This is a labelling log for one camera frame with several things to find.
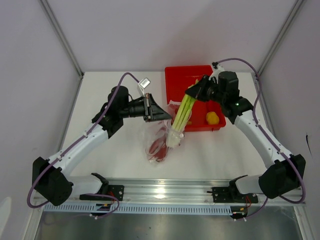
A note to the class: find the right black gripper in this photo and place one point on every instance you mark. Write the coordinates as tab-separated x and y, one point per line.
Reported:
198	90

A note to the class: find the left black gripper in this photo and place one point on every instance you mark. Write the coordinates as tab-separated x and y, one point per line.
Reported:
152	112

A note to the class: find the clear zip top bag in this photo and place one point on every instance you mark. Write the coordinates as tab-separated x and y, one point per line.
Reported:
160	138

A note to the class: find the green white celery toy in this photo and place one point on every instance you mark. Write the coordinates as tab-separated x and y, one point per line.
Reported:
181	119

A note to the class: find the red lobster toy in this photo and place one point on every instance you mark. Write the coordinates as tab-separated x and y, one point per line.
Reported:
155	136

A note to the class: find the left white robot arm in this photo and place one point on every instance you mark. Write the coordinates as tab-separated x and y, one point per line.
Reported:
51	177

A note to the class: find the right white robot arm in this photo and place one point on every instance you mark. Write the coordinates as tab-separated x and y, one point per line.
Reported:
284	171

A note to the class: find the red plastic tray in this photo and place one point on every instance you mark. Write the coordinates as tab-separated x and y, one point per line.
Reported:
177	79

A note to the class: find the yellow pepper toy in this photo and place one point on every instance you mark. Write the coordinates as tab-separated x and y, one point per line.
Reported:
212	118

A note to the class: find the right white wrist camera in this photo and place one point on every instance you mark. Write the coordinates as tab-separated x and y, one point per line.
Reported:
217	69

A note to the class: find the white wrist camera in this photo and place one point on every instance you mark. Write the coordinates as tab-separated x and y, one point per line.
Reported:
217	69
142	85

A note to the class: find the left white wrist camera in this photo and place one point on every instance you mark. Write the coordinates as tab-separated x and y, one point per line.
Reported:
142	85

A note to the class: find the aluminium mounting rail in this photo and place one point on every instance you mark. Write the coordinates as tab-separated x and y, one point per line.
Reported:
160	191

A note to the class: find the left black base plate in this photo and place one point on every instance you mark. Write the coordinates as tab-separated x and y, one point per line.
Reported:
116	191

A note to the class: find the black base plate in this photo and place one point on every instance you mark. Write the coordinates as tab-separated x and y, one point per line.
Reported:
116	191
231	195

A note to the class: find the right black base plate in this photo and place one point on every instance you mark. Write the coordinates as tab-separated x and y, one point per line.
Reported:
231	195

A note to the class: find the white slotted cable duct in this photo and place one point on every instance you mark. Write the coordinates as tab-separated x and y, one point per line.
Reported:
134	208

